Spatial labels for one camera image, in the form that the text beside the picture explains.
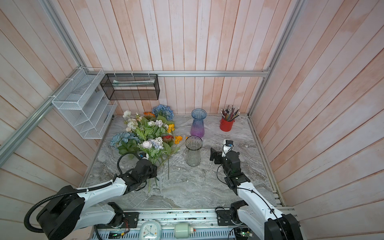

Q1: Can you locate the pastel mixed flower bouquet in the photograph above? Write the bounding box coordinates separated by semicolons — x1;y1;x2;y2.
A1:
139;137;172;167

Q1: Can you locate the light blue rose bunch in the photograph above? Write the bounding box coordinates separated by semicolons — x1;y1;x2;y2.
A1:
110;132;141;155

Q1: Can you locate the yellow poppy flower stem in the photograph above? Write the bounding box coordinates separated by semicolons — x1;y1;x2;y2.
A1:
167;124;183;145

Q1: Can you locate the white ranunculus flower stem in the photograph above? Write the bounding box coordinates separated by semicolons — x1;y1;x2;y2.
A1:
123;110;132;119

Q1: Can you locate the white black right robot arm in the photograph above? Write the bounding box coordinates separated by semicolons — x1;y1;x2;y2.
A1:
210;145;303;240

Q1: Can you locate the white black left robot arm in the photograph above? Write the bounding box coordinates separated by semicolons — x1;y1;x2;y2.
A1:
24;153;158;240

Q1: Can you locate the clear ribbed glass vase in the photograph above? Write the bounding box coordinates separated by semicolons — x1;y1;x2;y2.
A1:
185;136;203;167

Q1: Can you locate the blue purple glass vase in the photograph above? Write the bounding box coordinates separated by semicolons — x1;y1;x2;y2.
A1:
191;109;207;138

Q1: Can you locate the red pencil bucket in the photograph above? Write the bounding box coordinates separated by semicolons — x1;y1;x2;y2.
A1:
220;119;235;132

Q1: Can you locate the red rose flower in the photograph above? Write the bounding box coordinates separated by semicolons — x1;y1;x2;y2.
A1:
162;135;174;143

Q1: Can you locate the white small-flower green bunch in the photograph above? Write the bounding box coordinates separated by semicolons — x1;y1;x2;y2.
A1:
124;115;169;142

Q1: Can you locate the coloured pencils bundle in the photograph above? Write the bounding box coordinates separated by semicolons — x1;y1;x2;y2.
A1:
221;105;240;122

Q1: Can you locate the orange gerbera flower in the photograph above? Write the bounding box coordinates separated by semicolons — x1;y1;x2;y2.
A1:
144;112;156;120

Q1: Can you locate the white analog clock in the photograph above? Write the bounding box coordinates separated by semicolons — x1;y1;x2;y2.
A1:
139;221;162;240

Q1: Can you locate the blue hydrangea flower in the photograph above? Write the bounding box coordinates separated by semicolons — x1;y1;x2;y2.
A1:
152;105;174;121

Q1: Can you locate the pale green cylinder device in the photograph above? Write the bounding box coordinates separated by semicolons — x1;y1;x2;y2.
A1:
174;223;196;239

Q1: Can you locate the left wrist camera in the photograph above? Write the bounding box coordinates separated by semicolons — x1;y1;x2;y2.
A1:
139;152;149;160

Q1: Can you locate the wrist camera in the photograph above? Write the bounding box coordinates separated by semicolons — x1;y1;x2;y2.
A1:
222;140;234;158
139;152;149;160

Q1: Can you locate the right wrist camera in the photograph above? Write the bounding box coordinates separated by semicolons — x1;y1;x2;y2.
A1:
222;140;234;158

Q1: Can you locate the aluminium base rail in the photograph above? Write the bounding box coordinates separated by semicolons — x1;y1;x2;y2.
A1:
89;206;298;240

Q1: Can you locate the black mesh wall basket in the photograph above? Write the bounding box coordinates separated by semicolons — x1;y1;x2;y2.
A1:
101;73;160;101

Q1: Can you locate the white wire mesh shelf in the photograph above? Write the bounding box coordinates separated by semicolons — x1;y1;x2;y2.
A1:
52;68;117;140

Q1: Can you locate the aluminium wall frame rail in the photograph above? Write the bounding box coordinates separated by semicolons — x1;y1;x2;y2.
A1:
1;1;307;166

